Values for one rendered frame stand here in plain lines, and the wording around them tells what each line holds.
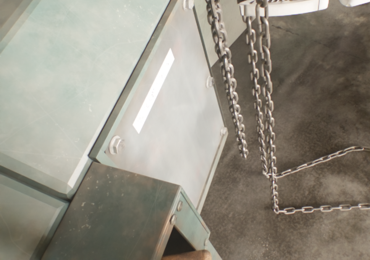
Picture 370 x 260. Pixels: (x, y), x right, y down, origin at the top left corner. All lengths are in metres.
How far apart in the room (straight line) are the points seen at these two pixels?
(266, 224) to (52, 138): 0.82
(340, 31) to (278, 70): 0.26
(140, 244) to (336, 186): 0.88
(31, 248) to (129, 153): 0.12
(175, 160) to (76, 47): 0.19
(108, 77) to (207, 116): 0.24
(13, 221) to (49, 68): 0.12
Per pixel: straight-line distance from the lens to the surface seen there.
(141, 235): 0.27
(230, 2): 1.30
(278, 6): 0.53
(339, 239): 1.05
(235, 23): 1.37
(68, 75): 0.32
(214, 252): 0.50
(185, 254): 0.34
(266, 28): 0.44
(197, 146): 0.51
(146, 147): 0.37
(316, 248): 1.04
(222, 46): 0.53
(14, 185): 0.29
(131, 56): 0.34
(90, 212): 0.29
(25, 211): 0.29
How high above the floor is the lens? 1.01
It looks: 56 degrees down
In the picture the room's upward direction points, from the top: 22 degrees counter-clockwise
